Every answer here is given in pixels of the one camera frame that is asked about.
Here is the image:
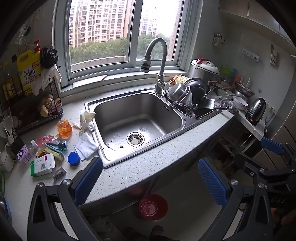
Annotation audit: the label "white plastic bag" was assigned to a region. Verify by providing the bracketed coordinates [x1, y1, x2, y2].
[32, 65, 62, 95]

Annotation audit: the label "window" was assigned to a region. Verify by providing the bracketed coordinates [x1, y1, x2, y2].
[53, 0, 204, 81]

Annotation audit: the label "pink and blue plastic wrapper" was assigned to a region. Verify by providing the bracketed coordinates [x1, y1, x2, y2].
[37, 135, 56, 146]

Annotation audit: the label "steel electric kettle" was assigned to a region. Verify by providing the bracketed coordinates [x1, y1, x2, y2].
[245, 97, 266, 126]

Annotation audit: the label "steel pot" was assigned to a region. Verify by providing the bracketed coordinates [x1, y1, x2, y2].
[235, 82, 255, 96]

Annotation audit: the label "steel gooseneck faucet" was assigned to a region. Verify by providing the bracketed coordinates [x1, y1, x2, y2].
[140, 37, 170, 94]

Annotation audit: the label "white rice cooker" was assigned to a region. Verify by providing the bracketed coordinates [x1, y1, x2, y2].
[190, 58, 220, 84]

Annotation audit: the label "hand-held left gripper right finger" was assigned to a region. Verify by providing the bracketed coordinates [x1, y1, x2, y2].
[198, 158, 278, 241]

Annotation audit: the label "stainless steel sink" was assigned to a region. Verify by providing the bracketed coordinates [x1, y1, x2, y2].
[84, 87, 235, 168]

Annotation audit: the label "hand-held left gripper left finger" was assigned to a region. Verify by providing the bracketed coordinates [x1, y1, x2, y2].
[27, 157, 103, 241]

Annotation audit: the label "black mug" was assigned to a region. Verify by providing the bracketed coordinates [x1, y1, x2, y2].
[9, 137, 25, 154]

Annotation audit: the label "blue bottle cap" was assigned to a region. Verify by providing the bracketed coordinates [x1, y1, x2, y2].
[68, 152, 80, 166]

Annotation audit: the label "yellow cloth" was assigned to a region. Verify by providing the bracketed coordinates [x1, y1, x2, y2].
[169, 74, 190, 84]

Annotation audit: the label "yellow label bottle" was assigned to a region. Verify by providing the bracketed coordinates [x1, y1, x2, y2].
[2, 77, 15, 99]

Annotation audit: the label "stainless steel bowl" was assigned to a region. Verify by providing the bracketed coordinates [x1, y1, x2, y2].
[167, 83, 193, 105]

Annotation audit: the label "white rubber gloves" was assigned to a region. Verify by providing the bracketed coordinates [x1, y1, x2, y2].
[73, 111, 96, 136]

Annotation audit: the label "small purple label bottle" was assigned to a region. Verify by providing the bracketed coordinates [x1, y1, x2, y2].
[17, 140, 38, 166]

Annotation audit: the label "small white pitcher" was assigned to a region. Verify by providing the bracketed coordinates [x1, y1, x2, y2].
[0, 151, 14, 172]

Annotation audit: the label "small grey packet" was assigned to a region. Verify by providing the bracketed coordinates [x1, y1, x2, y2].
[51, 167, 67, 181]

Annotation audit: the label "kitchen cleaver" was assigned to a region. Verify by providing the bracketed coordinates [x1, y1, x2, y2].
[198, 98, 229, 110]

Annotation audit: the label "green and white medicine box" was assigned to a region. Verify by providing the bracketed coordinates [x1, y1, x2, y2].
[30, 153, 56, 178]

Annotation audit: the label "black plastic bag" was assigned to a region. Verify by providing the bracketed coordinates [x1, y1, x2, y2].
[40, 47, 59, 69]

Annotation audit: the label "orange soap bottle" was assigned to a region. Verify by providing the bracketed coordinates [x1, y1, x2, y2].
[57, 118, 73, 139]

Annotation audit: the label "black wire rack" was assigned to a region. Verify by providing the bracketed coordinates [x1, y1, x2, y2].
[0, 76, 63, 133]

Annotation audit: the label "upper cabinet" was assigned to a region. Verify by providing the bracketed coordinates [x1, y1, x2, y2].
[218, 0, 296, 44]

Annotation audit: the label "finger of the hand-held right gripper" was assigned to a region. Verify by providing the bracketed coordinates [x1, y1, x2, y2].
[261, 137, 296, 163]
[234, 152, 296, 184]

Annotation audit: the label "steel wool scrubber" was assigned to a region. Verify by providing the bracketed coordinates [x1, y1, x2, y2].
[169, 101, 199, 117]

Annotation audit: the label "wall utensil holder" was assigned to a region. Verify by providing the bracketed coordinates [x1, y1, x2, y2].
[213, 34, 225, 47]
[270, 44, 280, 66]

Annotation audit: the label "white folded cloth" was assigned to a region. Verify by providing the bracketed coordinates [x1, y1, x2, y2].
[73, 132, 100, 161]

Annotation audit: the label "red plastic basin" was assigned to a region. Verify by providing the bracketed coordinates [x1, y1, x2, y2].
[138, 194, 168, 221]

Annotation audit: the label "white spoons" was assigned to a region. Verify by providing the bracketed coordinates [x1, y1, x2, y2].
[0, 116, 16, 144]

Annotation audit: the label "blue scrub brush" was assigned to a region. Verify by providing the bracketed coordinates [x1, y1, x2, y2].
[44, 143, 66, 161]

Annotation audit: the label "yellow detergent bottle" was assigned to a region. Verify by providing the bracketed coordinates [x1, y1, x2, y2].
[17, 50, 43, 92]

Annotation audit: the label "patterned white bowl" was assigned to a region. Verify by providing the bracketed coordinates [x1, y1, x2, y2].
[232, 96, 249, 110]

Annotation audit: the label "black wok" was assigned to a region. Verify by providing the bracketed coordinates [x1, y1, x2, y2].
[184, 77, 208, 103]

